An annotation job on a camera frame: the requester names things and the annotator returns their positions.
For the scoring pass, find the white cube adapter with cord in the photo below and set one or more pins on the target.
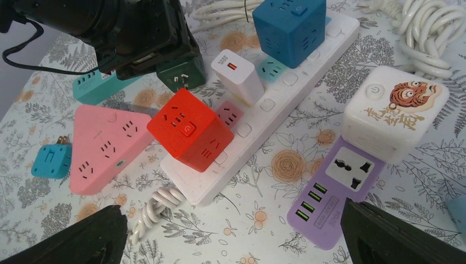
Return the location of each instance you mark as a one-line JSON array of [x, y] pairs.
[[391, 111]]

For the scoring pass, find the red cube socket adapter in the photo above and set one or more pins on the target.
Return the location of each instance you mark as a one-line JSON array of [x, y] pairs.
[[190, 131]]

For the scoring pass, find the white multicolour power strip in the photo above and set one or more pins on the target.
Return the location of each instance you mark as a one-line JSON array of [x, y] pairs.
[[259, 121]]

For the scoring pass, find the light blue small adapter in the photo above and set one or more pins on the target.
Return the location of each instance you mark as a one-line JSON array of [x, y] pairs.
[[456, 208]]

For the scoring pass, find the dark green cube adapter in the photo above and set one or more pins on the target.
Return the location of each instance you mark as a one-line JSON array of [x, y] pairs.
[[184, 72]]

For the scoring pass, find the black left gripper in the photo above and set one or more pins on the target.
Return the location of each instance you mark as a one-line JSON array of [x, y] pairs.
[[135, 38]]

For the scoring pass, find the white cube socket adapter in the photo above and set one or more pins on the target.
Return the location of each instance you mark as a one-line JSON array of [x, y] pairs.
[[239, 76]]

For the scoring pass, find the cyan small socket adapter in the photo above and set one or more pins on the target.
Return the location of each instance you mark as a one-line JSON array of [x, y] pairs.
[[54, 160]]

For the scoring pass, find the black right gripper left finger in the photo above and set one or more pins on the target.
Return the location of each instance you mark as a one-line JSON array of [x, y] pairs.
[[99, 238]]

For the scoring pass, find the purple power strip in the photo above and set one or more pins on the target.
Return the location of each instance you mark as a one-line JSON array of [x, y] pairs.
[[345, 173]]

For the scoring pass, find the floral patterned table mat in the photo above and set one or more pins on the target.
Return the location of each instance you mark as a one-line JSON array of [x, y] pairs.
[[246, 222]]

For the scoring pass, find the teal power strip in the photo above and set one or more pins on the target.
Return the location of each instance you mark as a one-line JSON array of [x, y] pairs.
[[95, 87]]

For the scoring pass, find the blue cube socket adapter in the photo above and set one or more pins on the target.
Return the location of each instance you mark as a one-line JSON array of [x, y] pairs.
[[290, 30]]

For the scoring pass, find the pink triangular power strip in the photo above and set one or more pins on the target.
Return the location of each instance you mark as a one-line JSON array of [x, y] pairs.
[[105, 141]]

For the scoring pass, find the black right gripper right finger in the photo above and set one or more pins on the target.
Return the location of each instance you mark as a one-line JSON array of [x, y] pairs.
[[375, 236]]

